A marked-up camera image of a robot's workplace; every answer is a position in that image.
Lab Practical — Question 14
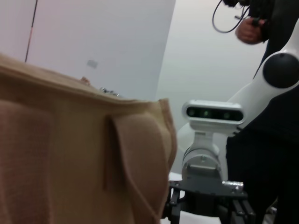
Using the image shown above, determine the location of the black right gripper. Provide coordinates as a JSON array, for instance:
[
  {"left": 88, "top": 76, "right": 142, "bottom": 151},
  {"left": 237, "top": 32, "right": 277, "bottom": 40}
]
[{"left": 163, "top": 180, "right": 256, "bottom": 224}]

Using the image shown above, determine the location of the khaki canvas food bag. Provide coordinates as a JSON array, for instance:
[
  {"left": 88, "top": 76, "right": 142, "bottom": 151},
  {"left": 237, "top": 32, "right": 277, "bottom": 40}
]
[{"left": 0, "top": 53, "right": 178, "bottom": 224}]

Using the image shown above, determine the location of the silver metal zipper pull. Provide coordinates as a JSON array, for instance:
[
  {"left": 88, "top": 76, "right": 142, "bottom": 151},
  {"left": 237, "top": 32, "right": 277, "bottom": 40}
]
[{"left": 99, "top": 86, "right": 120, "bottom": 98}]

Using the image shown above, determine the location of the black handheld controller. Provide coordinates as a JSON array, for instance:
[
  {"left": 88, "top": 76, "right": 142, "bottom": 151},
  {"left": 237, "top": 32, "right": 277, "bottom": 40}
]
[{"left": 221, "top": 0, "right": 269, "bottom": 28}]

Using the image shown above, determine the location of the person's bare hand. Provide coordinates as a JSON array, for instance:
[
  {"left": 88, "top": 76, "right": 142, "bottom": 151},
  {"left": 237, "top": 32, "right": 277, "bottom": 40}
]
[{"left": 235, "top": 17, "right": 268, "bottom": 45}]

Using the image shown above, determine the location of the person in black clothing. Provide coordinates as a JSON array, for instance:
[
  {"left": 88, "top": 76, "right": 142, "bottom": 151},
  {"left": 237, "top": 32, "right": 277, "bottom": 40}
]
[{"left": 225, "top": 0, "right": 299, "bottom": 224}]

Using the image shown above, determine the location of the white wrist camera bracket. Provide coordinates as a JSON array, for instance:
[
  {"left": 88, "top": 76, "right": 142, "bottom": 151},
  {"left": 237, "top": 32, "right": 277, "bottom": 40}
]
[{"left": 193, "top": 130, "right": 214, "bottom": 151}]

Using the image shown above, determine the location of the black controller cable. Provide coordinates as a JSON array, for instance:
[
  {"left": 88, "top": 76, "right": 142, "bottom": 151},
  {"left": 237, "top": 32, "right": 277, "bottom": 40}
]
[{"left": 212, "top": 0, "right": 252, "bottom": 33}]

